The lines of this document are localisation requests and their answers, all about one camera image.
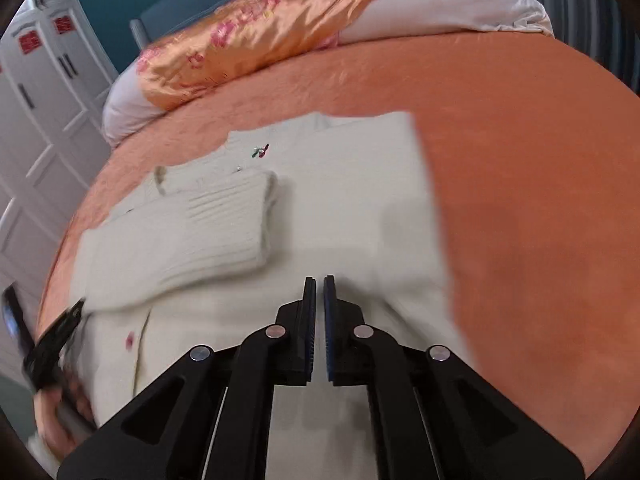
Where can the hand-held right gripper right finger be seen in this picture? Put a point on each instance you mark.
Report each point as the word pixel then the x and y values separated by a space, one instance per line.
pixel 328 310

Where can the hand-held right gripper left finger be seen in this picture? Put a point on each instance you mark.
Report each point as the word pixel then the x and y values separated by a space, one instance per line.
pixel 311 310

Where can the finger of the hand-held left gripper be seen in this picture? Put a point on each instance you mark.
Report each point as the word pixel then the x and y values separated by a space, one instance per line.
pixel 15 317
pixel 52 345

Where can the cream towel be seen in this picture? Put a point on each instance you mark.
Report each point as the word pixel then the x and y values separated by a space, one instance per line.
pixel 350 200

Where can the person's left hand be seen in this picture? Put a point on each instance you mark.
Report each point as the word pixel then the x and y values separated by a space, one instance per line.
pixel 57 410

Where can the white panelled wardrobe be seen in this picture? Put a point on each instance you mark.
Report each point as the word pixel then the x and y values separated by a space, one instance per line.
pixel 40 125

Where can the orange plush bed blanket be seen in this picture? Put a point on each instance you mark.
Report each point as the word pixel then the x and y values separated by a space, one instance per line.
pixel 510 185

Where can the orange floral satin pillow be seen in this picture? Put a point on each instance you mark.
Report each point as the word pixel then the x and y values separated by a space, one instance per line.
pixel 260 45

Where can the white folded duvet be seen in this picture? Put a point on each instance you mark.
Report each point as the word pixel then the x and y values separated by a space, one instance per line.
pixel 450 5

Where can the grey striped curtain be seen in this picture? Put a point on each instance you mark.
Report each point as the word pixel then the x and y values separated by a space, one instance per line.
pixel 575 5

